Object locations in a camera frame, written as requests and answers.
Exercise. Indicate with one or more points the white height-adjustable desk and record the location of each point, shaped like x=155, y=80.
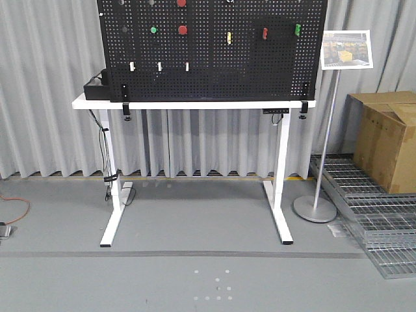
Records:
x=120, y=192

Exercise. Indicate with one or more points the brown cardboard box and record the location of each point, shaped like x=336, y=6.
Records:
x=385, y=147

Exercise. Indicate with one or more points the left black board clamp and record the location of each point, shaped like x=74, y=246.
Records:
x=125, y=105

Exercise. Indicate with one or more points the red mushroom button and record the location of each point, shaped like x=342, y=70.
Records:
x=182, y=30
x=181, y=3

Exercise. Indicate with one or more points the grey floor pedal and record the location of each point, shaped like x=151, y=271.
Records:
x=5, y=230

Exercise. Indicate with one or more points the desk control panel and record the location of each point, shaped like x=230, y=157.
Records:
x=276, y=111

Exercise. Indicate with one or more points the grey curtain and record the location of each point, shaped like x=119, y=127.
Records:
x=50, y=49

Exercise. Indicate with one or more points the silver sign stand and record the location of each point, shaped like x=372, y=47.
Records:
x=341, y=50

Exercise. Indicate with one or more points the lower red mushroom button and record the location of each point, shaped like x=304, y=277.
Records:
x=182, y=30

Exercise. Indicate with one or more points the right black board clamp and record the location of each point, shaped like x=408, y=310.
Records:
x=304, y=101

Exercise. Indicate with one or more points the red toggle switch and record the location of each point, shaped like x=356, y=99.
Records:
x=265, y=33

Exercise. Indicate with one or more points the metal floor grating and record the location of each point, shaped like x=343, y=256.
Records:
x=383, y=224

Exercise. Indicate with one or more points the black perforated pegboard panel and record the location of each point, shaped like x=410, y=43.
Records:
x=250, y=69

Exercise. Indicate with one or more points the green toggle switch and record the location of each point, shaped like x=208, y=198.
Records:
x=298, y=28

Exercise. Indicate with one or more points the black box on desk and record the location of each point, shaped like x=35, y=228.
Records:
x=97, y=88

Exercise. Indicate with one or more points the upper red mushroom button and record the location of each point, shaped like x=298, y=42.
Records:
x=181, y=3

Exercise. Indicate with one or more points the black board clamp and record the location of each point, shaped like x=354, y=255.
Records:
x=304, y=101
x=125, y=105

